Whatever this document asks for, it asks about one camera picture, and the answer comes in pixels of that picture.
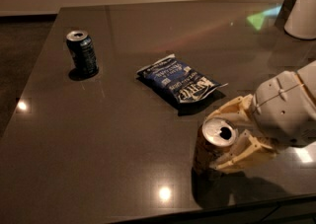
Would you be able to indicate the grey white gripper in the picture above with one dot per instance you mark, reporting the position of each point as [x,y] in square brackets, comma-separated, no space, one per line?
[285,111]

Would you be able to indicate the orange soda can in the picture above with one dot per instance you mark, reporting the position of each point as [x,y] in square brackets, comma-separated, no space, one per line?
[214,138]

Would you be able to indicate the blue chip bag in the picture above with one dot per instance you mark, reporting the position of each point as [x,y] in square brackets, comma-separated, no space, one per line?
[178,80]

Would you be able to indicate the dark blue soda can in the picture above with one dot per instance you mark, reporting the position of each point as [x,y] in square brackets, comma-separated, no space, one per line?
[83,54]

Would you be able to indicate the black box in background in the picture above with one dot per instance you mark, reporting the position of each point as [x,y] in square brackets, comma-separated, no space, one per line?
[284,13]

